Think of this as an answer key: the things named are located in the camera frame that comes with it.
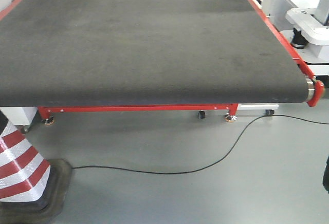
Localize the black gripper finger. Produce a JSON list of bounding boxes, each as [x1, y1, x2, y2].
[[322, 157, 329, 192]]

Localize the white machine beside conveyor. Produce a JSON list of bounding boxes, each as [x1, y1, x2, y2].
[[257, 0, 328, 78]]

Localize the left striped traffic cone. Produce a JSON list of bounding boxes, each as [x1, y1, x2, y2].
[[1, 114, 72, 223]]

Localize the white cabinet with casters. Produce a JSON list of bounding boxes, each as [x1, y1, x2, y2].
[[1, 107, 38, 133]]

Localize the black floor cable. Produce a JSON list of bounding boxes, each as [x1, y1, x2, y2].
[[71, 114, 329, 175]]

